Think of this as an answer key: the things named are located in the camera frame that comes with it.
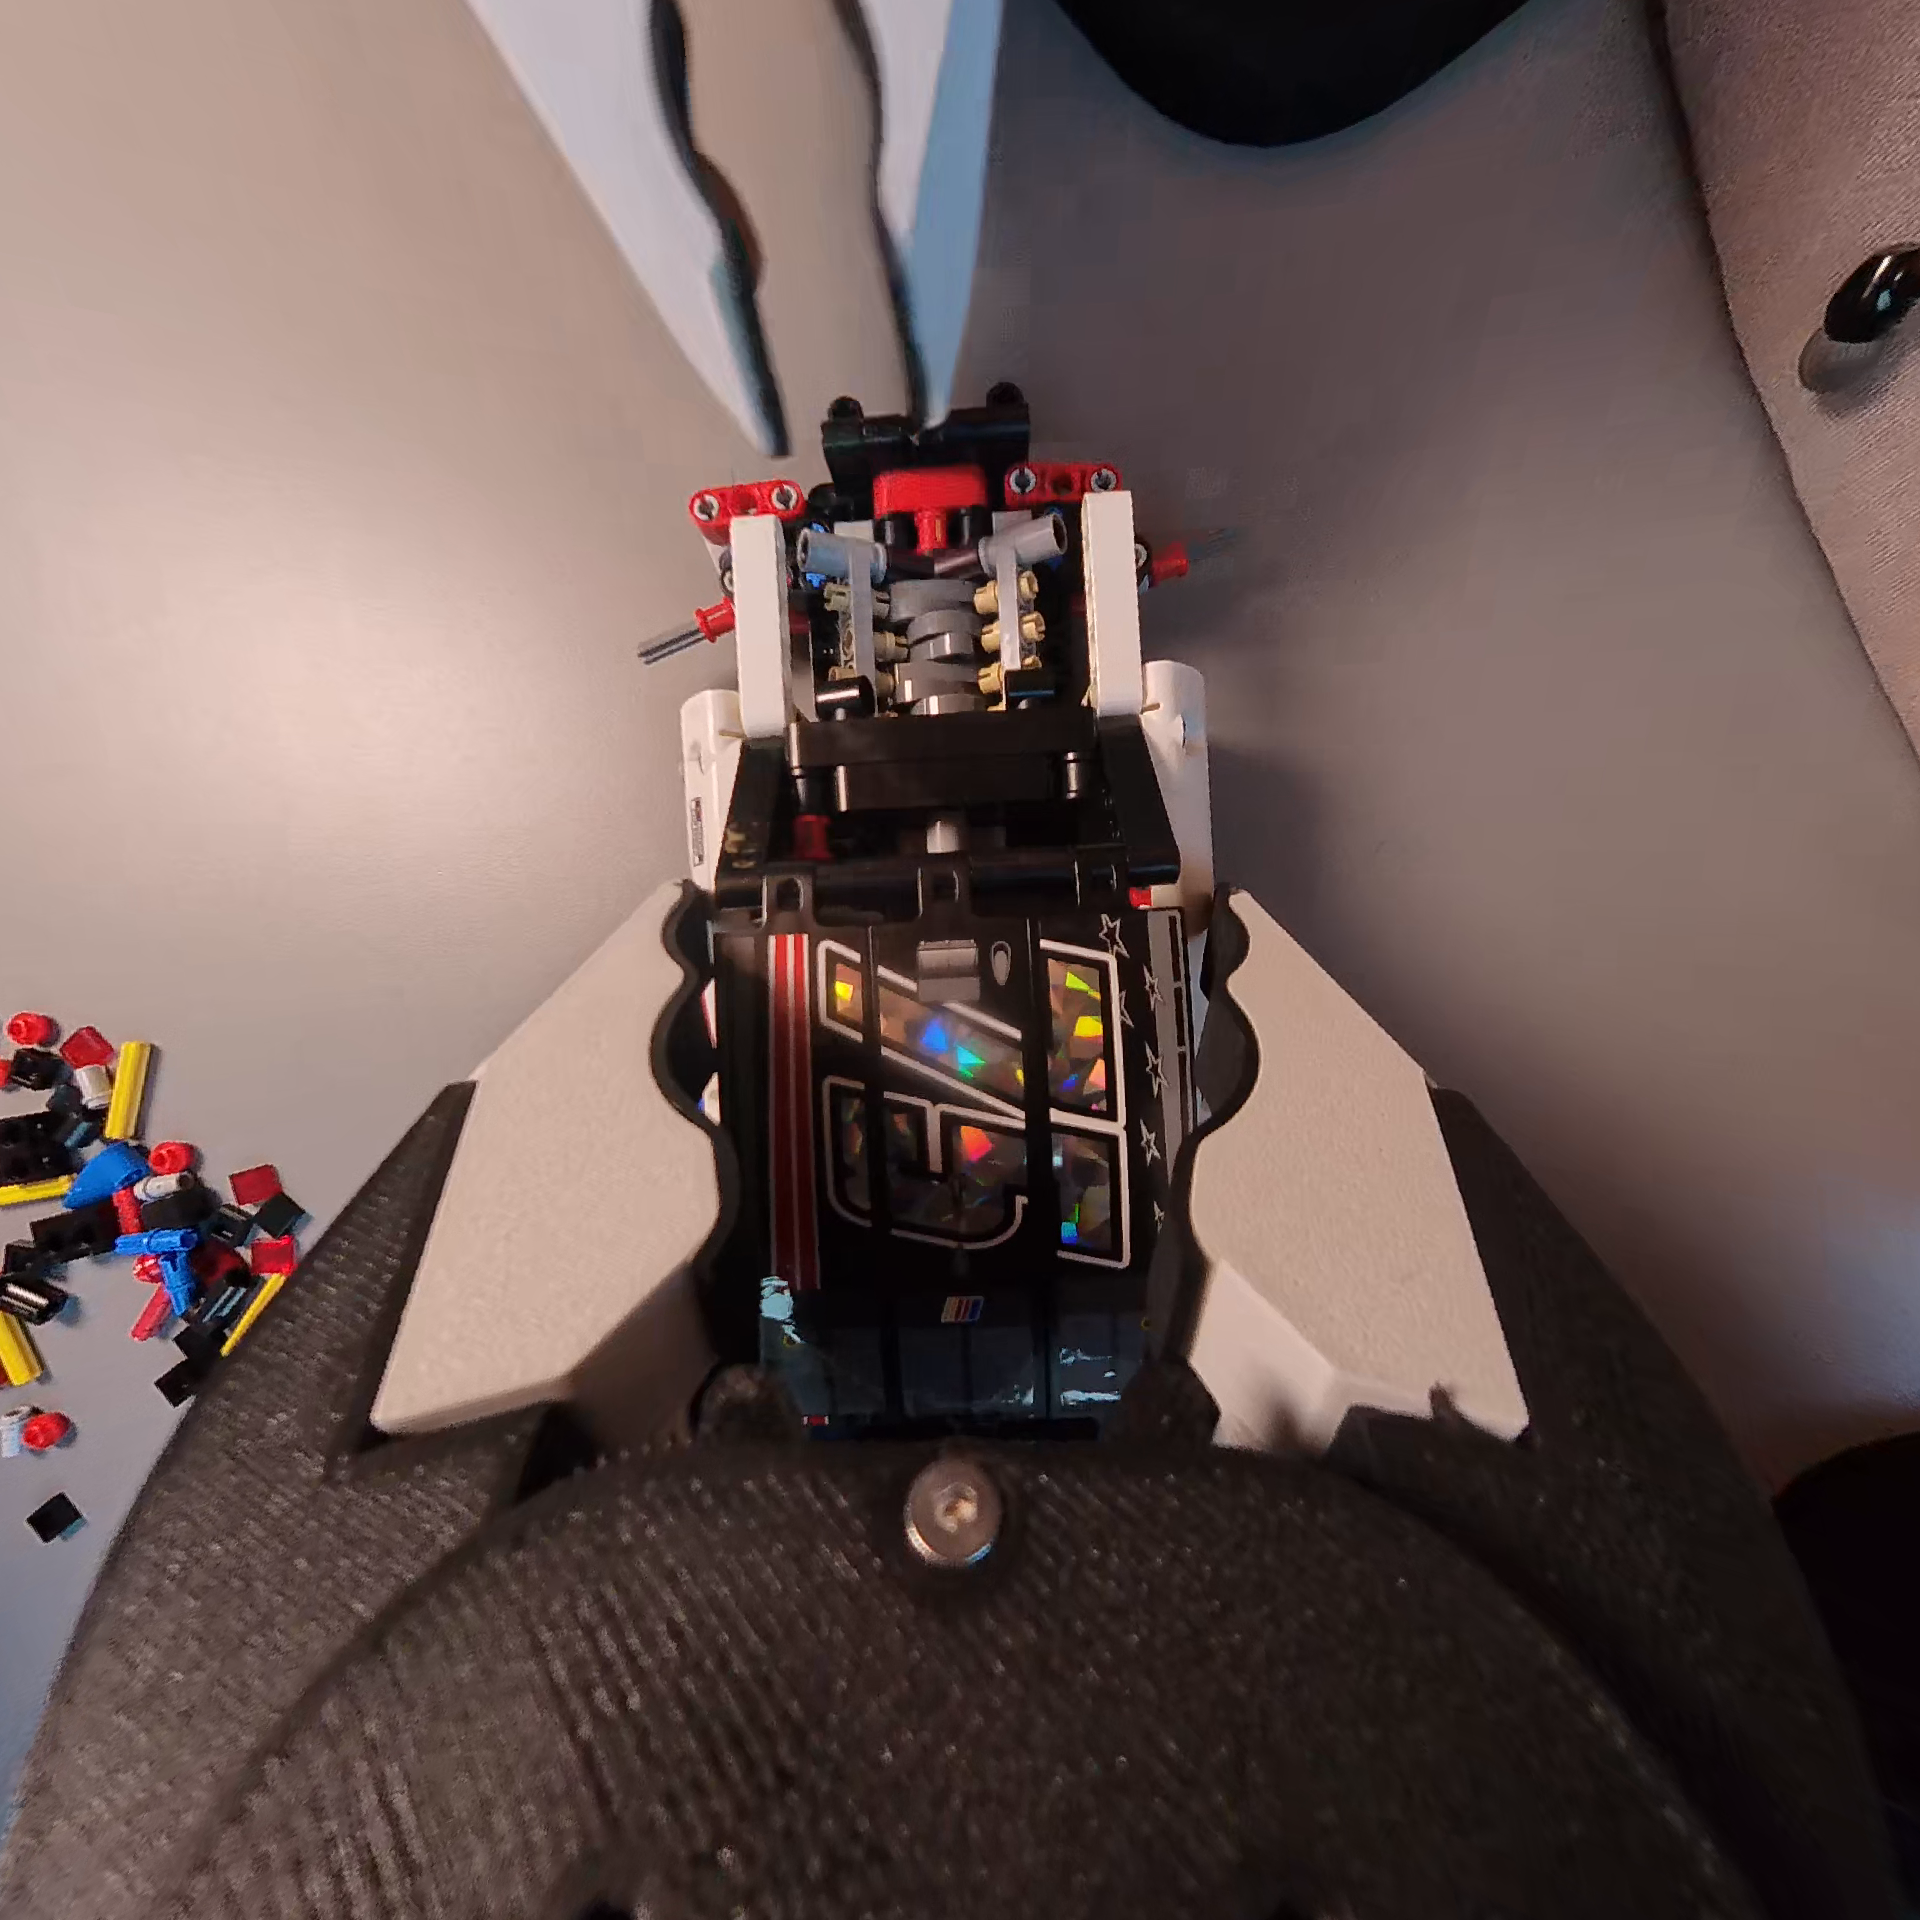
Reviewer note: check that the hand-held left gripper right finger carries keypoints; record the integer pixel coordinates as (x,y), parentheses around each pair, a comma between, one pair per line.
(1335,1201)

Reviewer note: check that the small black lego tile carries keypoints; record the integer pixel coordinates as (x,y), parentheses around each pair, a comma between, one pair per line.
(55,1517)

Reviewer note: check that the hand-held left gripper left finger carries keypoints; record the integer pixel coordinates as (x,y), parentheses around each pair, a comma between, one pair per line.
(557,1201)

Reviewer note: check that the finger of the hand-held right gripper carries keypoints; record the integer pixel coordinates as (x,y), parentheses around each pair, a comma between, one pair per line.
(938,149)
(616,136)

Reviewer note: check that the lego race car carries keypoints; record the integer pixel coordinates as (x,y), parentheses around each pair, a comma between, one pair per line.
(946,1050)

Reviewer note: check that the pile of colourful lego pieces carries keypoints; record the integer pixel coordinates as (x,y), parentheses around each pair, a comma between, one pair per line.
(136,1201)

